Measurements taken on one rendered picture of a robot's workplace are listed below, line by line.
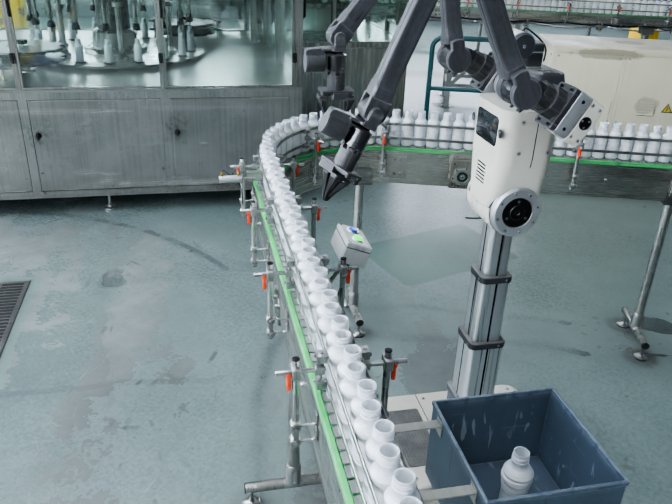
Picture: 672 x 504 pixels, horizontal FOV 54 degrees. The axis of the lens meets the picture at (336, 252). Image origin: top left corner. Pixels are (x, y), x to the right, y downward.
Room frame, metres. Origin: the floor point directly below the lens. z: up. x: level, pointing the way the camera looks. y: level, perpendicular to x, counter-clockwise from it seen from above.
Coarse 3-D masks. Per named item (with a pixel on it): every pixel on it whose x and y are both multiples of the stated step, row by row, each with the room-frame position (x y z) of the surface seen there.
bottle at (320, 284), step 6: (318, 282) 1.43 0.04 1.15; (324, 282) 1.43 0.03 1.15; (318, 288) 1.40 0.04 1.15; (324, 288) 1.40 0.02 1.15; (312, 294) 1.41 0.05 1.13; (318, 294) 1.40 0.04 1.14; (312, 300) 1.39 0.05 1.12; (318, 300) 1.39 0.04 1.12; (312, 306) 1.39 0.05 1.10; (312, 324) 1.39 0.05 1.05; (312, 330) 1.39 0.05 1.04
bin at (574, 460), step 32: (448, 416) 1.25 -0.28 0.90; (480, 416) 1.27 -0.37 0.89; (512, 416) 1.29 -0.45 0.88; (544, 416) 1.31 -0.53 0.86; (576, 416) 1.21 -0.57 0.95; (448, 448) 1.14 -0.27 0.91; (480, 448) 1.27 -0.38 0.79; (512, 448) 1.29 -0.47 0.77; (544, 448) 1.29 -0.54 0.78; (576, 448) 1.18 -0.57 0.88; (448, 480) 1.11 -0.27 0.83; (480, 480) 1.22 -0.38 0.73; (544, 480) 1.22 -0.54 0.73; (576, 480) 1.15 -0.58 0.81; (608, 480) 1.06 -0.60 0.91
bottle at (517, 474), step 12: (516, 456) 1.13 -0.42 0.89; (528, 456) 1.13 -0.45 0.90; (504, 468) 1.14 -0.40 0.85; (516, 468) 1.12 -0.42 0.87; (528, 468) 1.13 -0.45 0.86; (504, 480) 1.12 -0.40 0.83; (516, 480) 1.11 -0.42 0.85; (528, 480) 1.11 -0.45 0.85; (504, 492) 1.13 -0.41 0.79; (516, 492) 1.11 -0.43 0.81
